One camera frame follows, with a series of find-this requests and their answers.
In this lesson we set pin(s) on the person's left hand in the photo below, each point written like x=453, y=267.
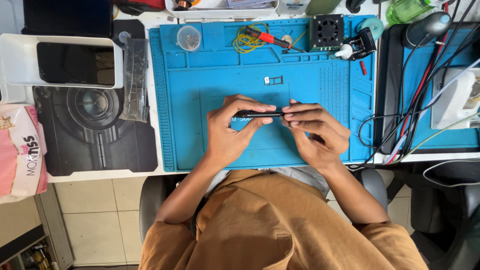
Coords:
x=221, y=131

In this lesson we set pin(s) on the person's right hand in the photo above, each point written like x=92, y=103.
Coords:
x=322, y=138

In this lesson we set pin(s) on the black smartphone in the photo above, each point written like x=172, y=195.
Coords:
x=258, y=114

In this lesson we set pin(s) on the large blue silicone repair mat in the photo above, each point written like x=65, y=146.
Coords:
x=225, y=71

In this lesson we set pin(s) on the small metal card tray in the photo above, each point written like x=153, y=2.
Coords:
x=273, y=80

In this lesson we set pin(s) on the small red cylinder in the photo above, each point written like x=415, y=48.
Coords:
x=363, y=68

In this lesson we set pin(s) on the yellow rubber bands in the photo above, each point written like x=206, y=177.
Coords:
x=243, y=44

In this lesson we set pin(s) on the person's orange shirt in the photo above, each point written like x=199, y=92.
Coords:
x=277, y=225

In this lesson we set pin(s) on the round clear screw container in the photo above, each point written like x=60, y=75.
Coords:
x=188, y=38

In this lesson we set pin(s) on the clear plastic bag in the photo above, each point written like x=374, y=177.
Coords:
x=135, y=82

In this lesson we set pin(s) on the black glue bottle white tip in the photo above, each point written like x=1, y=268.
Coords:
x=360, y=45

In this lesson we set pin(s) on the red and black screwdriver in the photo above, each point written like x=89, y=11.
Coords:
x=268, y=38

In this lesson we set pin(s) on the small round metal disc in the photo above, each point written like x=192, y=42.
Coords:
x=287, y=39

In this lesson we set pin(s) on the black square cooling fan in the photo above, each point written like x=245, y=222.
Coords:
x=327, y=32

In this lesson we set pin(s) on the white organiser tray with parts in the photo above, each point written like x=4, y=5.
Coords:
x=217, y=12

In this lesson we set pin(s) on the teal round dispenser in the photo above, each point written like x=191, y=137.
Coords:
x=375, y=26

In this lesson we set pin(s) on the black printed mouse pad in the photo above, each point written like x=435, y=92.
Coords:
x=90, y=131

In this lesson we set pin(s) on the dark green pouch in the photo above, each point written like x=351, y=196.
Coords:
x=322, y=5

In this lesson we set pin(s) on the small blue work mat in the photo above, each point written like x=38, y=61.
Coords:
x=457, y=138

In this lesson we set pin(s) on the white plastic bottle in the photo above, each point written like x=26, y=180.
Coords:
x=292, y=5

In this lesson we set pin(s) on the white box device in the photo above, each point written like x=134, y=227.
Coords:
x=453, y=101

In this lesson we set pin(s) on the small black pad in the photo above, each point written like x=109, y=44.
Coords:
x=129, y=28

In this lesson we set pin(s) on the black office chair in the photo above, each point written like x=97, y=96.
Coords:
x=442, y=210

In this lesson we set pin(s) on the red and black tool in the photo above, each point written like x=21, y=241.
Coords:
x=140, y=5

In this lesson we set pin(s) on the green transparent bottle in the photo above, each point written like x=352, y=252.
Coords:
x=405, y=10

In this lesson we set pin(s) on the grey microscope head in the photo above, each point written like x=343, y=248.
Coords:
x=427, y=28

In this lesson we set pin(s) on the black phone with dark screen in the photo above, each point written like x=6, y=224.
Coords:
x=75, y=63

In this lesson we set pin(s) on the black flat tablet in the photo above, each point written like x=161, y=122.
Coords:
x=67, y=17

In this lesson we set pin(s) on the grey shelf unit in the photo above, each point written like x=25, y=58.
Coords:
x=52, y=225

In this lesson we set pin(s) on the pink tissue pack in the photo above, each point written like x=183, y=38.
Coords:
x=18, y=153

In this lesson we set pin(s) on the white rectangular plastic tray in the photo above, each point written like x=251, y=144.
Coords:
x=18, y=56

